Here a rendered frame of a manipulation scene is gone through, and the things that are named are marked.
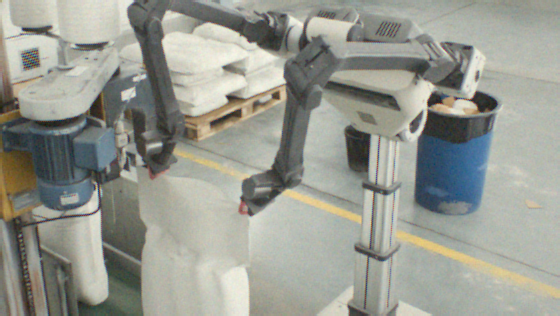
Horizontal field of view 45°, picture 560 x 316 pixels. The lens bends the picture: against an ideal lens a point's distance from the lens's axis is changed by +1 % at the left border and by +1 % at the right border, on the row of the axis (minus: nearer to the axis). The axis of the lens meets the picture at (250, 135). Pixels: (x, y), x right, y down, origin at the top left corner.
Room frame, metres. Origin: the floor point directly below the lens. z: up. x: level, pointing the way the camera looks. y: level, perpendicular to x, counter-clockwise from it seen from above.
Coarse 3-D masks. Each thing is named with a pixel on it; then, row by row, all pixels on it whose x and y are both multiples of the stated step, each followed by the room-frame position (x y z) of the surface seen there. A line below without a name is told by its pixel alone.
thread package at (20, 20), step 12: (12, 0) 1.91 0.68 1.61; (24, 0) 1.90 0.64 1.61; (36, 0) 1.91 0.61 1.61; (48, 0) 1.93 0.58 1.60; (12, 12) 1.91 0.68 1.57; (24, 12) 1.90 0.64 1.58; (36, 12) 1.90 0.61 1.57; (48, 12) 1.92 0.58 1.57; (12, 24) 1.93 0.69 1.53; (24, 24) 1.90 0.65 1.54; (36, 24) 1.90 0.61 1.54; (48, 24) 1.92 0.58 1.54
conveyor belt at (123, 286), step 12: (108, 264) 2.41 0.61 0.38; (108, 276) 2.32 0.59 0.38; (120, 276) 2.32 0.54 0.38; (132, 276) 2.32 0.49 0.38; (108, 288) 2.24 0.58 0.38; (120, 288) 2.24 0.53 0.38; (132, 288) 2.24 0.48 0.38; (108, 300) 2.16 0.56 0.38; (120, 300) 2.16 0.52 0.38; (132, 300) 2.16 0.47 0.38; (84, 312) 2.09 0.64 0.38; (96, 312) 2.09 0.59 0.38; (108, 312) 2.09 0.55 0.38; (120, 312) 2.09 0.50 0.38; (132, 312) 2.08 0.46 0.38
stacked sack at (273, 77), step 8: (264, 72) 5.40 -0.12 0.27; (272, 72) 5.41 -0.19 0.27; (280, 72) 5.44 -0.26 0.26; (248, 80) 5.22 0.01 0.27; (256, 80) 5.21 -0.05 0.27; (264, 80) 5.25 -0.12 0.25; (272, 80) 5.29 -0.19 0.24; (280, 80) 5.37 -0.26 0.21; (248, 88) 5.08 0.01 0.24; (256, 88) 5.14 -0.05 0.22; (264, 88) 5.21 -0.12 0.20; (240, 96) 5.07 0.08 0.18; (248, 96) 5.08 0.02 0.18
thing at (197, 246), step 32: (160, 192) 1.92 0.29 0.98; (192, 192) 1.88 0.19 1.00; (160, 224) 1.93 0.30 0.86; (192, 224) 1.77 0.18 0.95; (224, 224) 1.74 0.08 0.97; (160, 256) 1.83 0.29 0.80; (192, 256) 1.78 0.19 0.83; (224, 256) 1.74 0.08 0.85; (160, 288) 1.82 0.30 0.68; (192, 288) 1.73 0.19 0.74; (224, 288) 1.69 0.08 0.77
